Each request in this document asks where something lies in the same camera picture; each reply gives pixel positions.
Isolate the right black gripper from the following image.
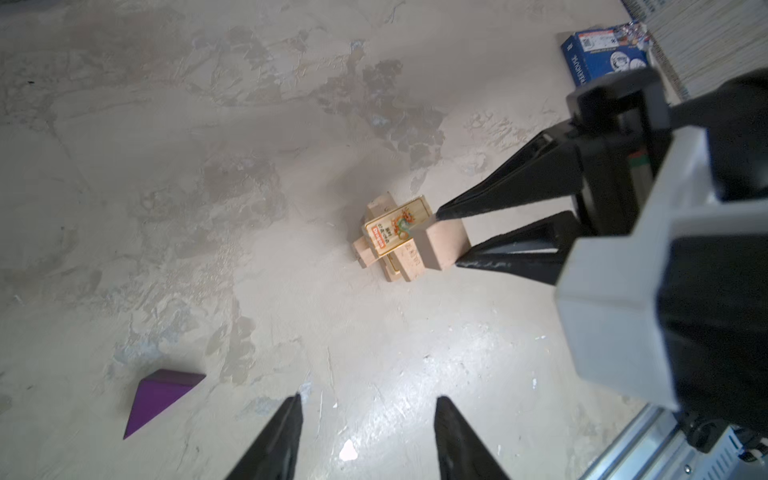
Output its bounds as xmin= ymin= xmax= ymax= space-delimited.
xmin=436 ymin=68 xmax=672 ymax=286

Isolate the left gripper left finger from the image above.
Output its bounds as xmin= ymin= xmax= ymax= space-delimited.
xmin=226 ymin=393 xmax=303 ymax=480

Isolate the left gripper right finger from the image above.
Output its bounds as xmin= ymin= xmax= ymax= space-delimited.
xmin=434 ymin=396 xmax=509 ymax=480

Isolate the small square wood block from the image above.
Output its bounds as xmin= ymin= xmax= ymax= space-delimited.
xmin=411 ymin=215 xmax=471 ymax=271

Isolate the purple triangular block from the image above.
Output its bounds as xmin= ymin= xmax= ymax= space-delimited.
xmin=123 ymin=369 xmax=206 ymax=439

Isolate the plain wood block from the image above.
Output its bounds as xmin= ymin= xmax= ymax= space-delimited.
xmin=351 ymin=192 xmax=426 ymax=282

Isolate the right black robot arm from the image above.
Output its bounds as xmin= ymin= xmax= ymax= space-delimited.
xmin=437 ymin=68 xmax=767 ymax=285

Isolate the blue printed package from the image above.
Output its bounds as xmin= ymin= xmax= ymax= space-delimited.
xmin=560 ymin=22 xmax=651 ymax=87

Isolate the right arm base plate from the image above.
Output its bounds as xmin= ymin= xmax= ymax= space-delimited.
xmin=674 ymin=411 xmax=767 ymax=463

